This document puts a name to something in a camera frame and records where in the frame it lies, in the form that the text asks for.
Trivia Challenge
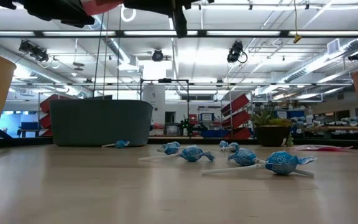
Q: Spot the pink candy packet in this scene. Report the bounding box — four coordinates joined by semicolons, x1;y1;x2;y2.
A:
290;144;354;152

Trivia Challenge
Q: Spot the hanging yellow cord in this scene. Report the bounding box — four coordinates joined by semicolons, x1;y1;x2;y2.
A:
293;0;298;35

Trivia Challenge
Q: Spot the grey crate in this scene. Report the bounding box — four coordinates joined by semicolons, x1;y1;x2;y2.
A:
165;124;180;136

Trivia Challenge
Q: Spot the potted succulent plant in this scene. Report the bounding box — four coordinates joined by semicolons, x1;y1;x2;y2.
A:
249;105;294;147

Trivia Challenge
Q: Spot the black ceiling camera cluster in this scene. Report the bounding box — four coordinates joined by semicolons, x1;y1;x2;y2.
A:
18;39;50;63

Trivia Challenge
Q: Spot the white hanging cable ring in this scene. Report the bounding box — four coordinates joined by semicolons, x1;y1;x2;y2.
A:
120;5;137;23

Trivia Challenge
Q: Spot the white blue sign board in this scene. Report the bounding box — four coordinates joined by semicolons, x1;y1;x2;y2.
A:
199;112;215;123

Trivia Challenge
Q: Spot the small black robot device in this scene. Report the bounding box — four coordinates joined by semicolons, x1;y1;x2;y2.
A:
178;118;209;137

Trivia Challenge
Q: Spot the ceiling light bar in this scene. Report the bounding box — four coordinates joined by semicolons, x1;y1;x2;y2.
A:
0;29;358;39
10;81;354;87

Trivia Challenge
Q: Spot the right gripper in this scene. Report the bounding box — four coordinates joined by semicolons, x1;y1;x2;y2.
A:
122;0;214;39

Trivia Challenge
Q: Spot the slanted metal bin rack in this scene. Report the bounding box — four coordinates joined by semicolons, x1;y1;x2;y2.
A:
37;91;71;138
219;90;254;141

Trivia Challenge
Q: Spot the white air conditioning unit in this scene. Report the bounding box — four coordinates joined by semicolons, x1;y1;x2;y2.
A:
326;38;341;55

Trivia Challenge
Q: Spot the small dark table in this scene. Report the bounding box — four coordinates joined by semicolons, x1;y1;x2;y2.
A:
16;121;40;138

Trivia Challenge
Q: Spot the blue bin shelving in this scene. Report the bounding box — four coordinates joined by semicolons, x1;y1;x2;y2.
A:
274;108;315;125

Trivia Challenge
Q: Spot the black ceiling camera with cable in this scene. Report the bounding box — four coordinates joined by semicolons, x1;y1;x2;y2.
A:
227;40;249;64

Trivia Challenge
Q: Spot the teal plastic bin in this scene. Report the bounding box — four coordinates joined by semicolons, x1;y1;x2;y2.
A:
48;99;154;147

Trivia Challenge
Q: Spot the low blue tub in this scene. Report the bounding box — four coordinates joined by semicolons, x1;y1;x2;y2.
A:
200;129;231;139

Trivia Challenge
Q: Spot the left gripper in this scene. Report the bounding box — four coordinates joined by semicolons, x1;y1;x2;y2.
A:
23;0;96;28

